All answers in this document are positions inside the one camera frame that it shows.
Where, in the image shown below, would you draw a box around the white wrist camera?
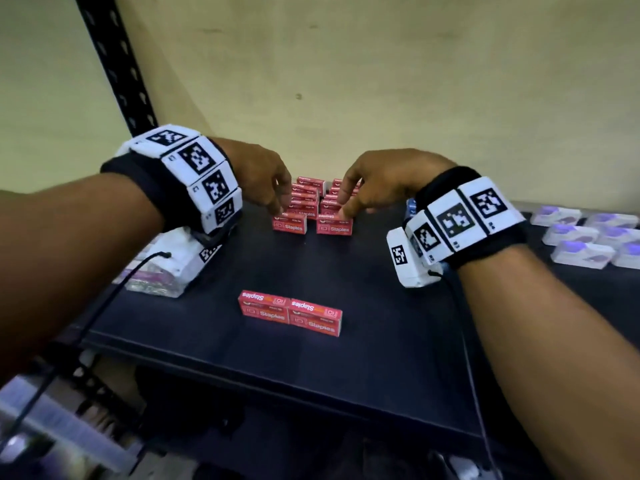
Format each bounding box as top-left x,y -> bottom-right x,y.
190,212 -> 242,265
386,227 -> 445,289

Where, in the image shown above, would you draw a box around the pile of clear plastic packets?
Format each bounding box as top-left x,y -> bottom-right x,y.
112,227 -> 224,299

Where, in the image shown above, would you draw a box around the small red cardboard box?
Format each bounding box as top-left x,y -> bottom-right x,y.
288,297 -> 344,338
238,289 -> 292,325
316,214 -> 354,237
272,213 -> 308,236

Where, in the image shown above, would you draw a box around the black marker-tile wristband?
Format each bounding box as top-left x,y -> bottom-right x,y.
404,166 -> 529,271
100,124 -> 245,235

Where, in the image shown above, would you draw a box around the rows of red boxes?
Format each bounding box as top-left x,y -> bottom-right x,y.
286,176 -> 362,221

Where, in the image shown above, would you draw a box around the black cable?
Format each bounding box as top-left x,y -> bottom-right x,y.
0,250 -> 173,456

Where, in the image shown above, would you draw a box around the person's right forearm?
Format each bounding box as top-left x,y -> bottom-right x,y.
456,244 -> 640,480

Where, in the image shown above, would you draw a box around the black metal shelf upright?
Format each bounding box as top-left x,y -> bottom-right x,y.
73,0 -> 159,139

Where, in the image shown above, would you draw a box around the person's right hand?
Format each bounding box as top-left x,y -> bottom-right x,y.
337,148 -> 457,221

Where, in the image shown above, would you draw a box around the group of white purple packets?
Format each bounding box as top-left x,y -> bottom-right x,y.
529,205 -> 640,271

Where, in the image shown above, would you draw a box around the person's left forearm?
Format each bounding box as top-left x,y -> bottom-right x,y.
0,172 -> 167,378

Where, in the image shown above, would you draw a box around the person's left hand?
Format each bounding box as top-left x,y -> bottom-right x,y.
212,137 -> 293,217

